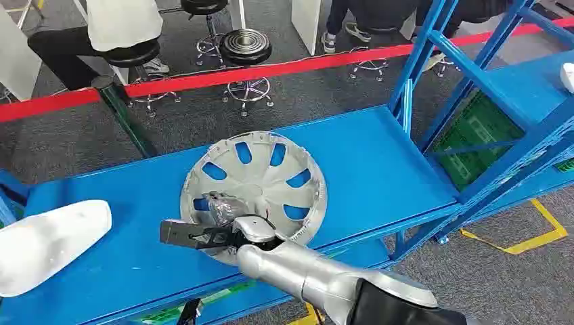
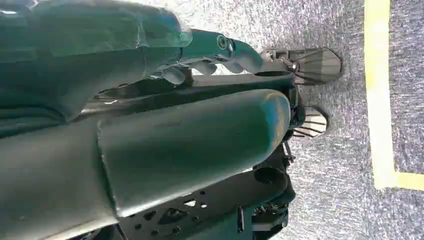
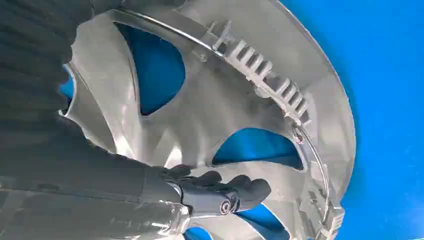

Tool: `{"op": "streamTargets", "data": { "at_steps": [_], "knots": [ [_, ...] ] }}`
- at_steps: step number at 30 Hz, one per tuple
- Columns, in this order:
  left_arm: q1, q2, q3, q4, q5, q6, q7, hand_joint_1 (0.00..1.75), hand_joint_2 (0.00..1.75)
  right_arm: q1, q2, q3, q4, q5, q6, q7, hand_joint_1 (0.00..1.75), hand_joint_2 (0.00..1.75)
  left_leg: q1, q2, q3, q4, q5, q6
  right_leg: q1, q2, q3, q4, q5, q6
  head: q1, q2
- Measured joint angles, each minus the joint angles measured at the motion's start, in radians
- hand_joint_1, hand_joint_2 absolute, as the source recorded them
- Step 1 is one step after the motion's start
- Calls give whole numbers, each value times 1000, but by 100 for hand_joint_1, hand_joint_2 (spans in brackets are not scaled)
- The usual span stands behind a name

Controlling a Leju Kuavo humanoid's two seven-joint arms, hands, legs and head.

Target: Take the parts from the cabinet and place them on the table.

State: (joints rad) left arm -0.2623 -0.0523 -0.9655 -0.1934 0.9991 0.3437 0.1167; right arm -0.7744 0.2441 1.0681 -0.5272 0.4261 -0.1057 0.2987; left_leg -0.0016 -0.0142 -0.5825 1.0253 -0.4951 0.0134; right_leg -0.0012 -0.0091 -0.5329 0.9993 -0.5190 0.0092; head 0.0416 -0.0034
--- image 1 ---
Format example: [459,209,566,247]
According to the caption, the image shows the dark barrier post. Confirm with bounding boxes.
[91,74,158,159]

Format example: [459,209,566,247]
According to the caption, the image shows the black ribbed metal disc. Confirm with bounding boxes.
[219,28,273,66]

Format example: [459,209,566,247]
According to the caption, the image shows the silver plastic wheel hubcap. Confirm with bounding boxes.
[180,131,328,266]

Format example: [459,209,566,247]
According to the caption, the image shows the seated person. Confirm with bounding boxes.
[412,0,513,72]
[319,0,419,55]
[27,0,171,91]

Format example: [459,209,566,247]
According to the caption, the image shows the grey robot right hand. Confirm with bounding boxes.
[204,192,277,246]

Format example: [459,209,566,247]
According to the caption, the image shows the white panel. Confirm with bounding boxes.
[0,3,43,102]
[290,0,322,56]

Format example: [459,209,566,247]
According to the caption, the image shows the black round stool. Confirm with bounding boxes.
[349,26,390,83]
[223,62,275,118]
[181,0,229,69]
[102,42,183,119]

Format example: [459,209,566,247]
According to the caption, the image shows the white rounded object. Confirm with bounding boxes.
[560,62,574,95]

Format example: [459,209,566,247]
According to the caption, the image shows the red barrier tape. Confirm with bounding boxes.
[0,17,574,124]

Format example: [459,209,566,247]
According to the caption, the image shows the blue metal shelf rack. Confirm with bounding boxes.
[0,0,574,325]

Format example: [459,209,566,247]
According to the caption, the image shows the yellow floor tape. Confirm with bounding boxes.
[286,304,325,325]
[459,199,570,256]

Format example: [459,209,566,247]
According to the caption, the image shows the green plastic crate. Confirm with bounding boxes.
[432,89,527,192]

